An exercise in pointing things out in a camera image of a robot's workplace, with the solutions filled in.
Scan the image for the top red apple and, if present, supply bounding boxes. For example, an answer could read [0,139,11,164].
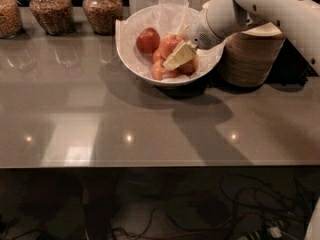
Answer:
[159,34,183,59]

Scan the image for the front stack paper bowls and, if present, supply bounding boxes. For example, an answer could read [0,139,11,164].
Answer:
[218,23,286,88]

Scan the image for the dark red apple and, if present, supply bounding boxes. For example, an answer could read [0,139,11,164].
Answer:
[136,27,160,54]

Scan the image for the left glass cereal jar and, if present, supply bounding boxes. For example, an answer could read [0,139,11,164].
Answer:
[0,0,23,38]

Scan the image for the front red yellow apple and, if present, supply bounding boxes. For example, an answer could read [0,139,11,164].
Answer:
[151,59,179,81]

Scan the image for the tangled floor cables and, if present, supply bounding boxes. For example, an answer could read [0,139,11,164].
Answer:
[109,172,320,240]

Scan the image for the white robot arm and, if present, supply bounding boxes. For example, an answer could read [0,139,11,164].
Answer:
[164,0,320,72]

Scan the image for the glass cereal jar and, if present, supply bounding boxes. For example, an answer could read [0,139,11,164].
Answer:
[29,0,74,36]
[82,0,123,35]
[0,0,23,38]

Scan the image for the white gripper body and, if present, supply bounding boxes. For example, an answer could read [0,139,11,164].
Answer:
[187,10,223,50]

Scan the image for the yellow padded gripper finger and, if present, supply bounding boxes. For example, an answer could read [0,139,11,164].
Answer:
[163,40,197,70]

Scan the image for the right yellowish red apple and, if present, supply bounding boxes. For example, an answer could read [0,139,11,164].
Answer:
[177,56,199,76]

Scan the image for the white tissue paper liner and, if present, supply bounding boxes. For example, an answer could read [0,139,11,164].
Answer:
[114,0,228,84]

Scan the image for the small hidden middle apple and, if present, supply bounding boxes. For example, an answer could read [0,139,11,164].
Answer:
[152,49,161,62]

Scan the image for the white ceramic bowl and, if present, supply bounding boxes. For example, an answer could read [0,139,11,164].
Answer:
[115,4,226,87]

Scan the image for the middle glass cereal jar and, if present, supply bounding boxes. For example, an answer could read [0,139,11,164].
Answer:
[29,0,74,36]

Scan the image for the right glass cereal jar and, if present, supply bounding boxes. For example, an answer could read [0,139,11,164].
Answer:
[82,0,123,35]

